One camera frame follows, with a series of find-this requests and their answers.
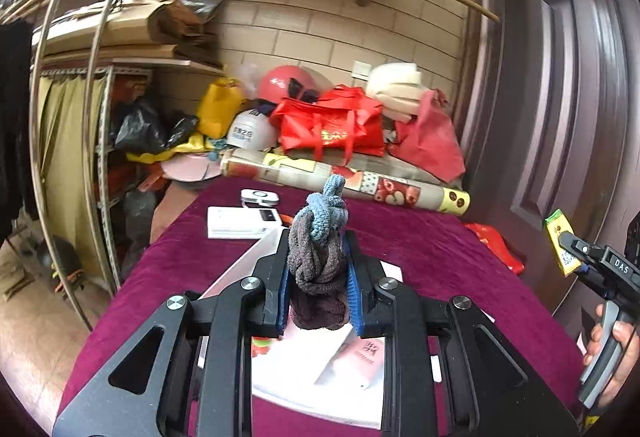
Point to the maroon blanket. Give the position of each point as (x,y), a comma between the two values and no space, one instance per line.
(415,237)

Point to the pink packet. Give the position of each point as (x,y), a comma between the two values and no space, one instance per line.
(350,362)

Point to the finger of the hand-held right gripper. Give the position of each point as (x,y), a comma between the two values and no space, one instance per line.
(580,248)

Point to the rolled printed mat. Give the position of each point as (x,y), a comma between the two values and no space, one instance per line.
(380,187)

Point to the white flat box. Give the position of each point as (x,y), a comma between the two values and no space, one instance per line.
(235,222)

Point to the black garment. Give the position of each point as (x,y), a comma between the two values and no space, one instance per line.
(12,127)

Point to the cardboard pile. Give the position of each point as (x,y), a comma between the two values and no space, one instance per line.
(150,22)

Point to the red helmet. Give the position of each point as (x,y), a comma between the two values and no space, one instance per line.
(280,82)

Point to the brown door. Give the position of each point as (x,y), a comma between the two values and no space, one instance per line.
(560,92)

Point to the yellow and green pack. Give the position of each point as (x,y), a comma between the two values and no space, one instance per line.
(560,242)

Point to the wall switch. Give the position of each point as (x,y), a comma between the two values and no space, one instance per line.
(362,68)

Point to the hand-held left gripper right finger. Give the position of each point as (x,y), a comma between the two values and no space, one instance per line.
(352,297)

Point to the grey and blue sock bundle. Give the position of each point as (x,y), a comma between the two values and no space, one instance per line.
(320,257)

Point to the pink round board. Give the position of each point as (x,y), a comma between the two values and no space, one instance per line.
(192,167)

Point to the beige curtain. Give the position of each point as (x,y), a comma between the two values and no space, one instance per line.
(65,157)

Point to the red plastic bag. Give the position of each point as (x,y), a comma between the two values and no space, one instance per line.
(430,142)

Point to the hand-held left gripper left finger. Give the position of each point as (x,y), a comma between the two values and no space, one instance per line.
(284,297)

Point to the chrome tube rack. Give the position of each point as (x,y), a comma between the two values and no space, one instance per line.
(95,67)

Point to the red snack packet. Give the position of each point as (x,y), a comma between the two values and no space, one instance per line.
(495,242)

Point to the black plastic bag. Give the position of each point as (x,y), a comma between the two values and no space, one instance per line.
(140,127)

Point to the person's right hand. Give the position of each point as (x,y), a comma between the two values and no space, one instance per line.
(627,357)

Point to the cream folded cloth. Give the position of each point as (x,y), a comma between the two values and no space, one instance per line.
(395,82)

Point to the yellow bag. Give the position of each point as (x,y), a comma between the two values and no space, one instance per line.
(217,107)

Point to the white helmet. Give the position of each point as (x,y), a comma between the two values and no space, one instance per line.
(250,129)

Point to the small white device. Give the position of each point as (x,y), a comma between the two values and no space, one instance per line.
(259,197)

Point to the white storage box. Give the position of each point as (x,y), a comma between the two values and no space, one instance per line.
(300,367)

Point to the red tote bag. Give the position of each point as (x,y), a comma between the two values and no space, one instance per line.
(325,122)

